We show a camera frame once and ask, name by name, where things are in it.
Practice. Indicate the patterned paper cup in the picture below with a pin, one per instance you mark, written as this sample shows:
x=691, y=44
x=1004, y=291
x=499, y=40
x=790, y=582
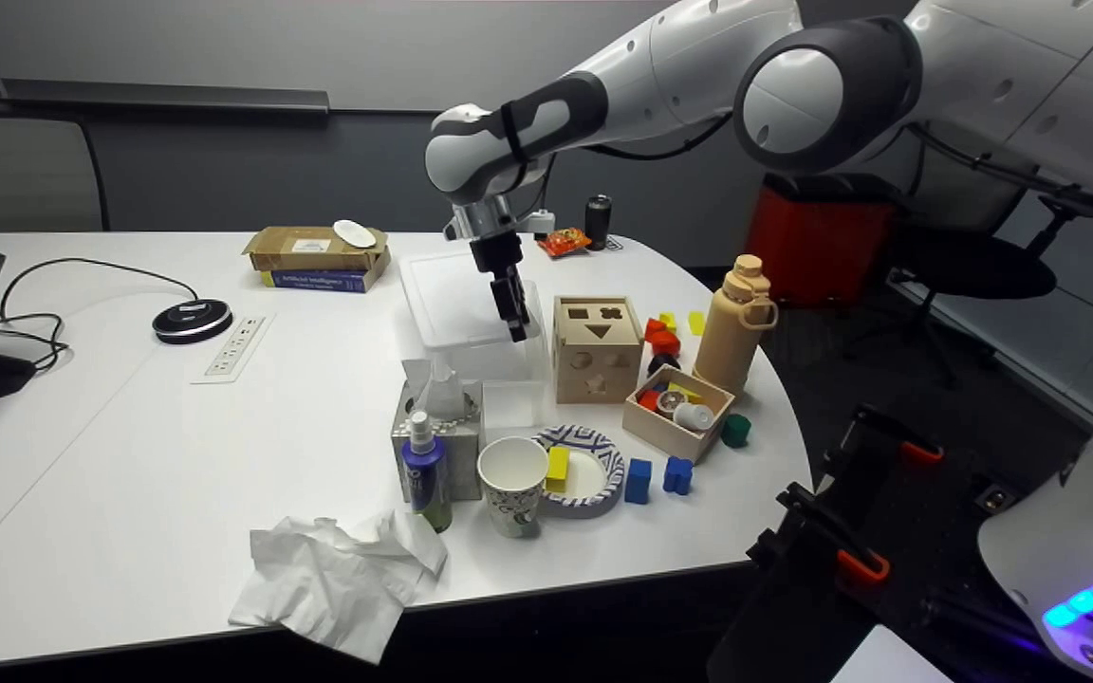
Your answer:
x=515, y=487

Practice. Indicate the wooden shape sorter box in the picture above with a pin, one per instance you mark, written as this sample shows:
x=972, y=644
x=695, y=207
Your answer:
x=599, y=353

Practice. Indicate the blue hand sanitizer bottle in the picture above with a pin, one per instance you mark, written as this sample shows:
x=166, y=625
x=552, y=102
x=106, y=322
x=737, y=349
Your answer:
x=422, y=475

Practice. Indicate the red bin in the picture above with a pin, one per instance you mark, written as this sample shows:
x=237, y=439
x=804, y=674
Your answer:
x=819, y=247

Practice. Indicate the white oval object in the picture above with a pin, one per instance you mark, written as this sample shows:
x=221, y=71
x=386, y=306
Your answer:
x=354, y=233

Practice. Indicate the white toy piece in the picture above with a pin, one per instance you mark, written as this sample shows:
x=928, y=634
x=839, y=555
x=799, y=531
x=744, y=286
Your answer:
x=695, y=419

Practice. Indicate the yellow notched wooden block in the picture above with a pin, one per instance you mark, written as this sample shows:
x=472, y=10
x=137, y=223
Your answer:
x=695, y=322

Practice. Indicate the grey whiteboard tray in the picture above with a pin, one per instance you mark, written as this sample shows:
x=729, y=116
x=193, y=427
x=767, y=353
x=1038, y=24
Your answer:
x=170, y=97

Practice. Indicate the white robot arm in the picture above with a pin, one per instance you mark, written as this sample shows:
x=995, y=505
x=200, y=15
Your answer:
x=684, y=77

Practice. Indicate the black orange clamp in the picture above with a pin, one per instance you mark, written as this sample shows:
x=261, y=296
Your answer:
x=825, y=535
x=881, y=443

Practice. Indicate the beige water bottle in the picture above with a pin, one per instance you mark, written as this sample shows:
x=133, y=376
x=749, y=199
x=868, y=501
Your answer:
x=729, y=335

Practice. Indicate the black office chair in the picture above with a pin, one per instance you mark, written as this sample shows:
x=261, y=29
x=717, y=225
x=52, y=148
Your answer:
x=987, y=259

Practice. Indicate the brown cardboard box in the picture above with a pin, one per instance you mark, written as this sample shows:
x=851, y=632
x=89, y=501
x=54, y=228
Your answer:
x=304, y=259

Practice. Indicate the white flat panel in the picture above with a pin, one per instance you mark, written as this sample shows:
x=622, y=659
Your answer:
x=891, y=659

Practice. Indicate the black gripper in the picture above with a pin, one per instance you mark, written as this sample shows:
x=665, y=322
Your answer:
x=496, y=264

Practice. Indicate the orange snack bag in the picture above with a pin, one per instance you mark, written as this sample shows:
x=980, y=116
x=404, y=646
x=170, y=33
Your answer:
x=566, y=244

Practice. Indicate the black tumbler cup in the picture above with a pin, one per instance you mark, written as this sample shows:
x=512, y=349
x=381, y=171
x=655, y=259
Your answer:
x=599, y=223

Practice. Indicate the small wooden tray box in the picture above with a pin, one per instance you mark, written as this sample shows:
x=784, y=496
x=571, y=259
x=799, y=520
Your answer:
x=665, y=439

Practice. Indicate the crumpled white tissue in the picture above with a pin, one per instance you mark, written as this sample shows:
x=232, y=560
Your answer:
x=332, y=582

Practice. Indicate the blue patterned paper plate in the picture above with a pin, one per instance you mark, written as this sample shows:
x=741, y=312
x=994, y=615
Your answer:
x=594, y=475

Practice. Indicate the blue wooden block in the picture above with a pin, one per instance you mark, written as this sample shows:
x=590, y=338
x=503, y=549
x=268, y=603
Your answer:
x=679, y=475
x=639, y=482

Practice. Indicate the red toy piece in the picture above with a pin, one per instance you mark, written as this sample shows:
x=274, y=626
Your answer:
x=648, y=401

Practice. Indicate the black round puck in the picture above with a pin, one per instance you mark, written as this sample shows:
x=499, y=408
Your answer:
x=193, y=319

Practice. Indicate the white label strip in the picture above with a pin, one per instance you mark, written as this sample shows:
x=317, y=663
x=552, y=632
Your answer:
x=231, y=349

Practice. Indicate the grey office chair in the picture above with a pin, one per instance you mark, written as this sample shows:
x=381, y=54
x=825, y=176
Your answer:
x=18, y=171

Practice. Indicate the white whiteboard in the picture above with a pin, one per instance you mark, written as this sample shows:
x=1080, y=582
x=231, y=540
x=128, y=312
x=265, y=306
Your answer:
x=319, y=44

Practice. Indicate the clear plastic container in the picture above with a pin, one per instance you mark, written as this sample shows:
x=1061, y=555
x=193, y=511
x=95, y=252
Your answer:
x=478, y=367

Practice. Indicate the red rounded wooden block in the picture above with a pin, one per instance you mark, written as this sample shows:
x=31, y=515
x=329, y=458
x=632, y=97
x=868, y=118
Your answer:
x=671, y=353

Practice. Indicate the green wooden block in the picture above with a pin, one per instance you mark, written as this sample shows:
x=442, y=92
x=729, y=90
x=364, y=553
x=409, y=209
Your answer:
x=737, y=431

